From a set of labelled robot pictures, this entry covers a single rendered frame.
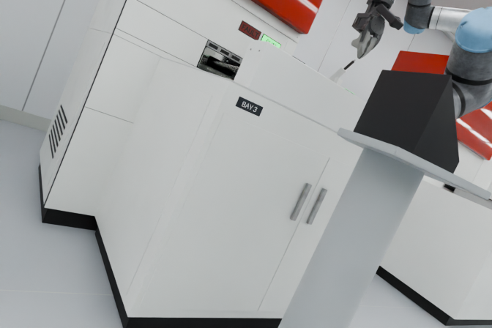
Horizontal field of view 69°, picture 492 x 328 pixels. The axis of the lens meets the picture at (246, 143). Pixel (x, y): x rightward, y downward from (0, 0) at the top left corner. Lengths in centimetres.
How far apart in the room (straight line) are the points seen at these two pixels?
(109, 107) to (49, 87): 150
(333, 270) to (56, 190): 112
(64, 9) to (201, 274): 226
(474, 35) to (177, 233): 90
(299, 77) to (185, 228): 56
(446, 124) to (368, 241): 32
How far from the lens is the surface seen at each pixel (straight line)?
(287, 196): 122
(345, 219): 95
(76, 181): 161
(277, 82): 106
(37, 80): 300
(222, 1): 165
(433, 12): 143
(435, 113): 89
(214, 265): 120
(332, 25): 405
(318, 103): 117
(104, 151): 158
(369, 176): 93
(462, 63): 102
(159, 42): 155
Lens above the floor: 76
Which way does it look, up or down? 5 degrees down
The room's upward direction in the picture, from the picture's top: 24 degrees clockwise
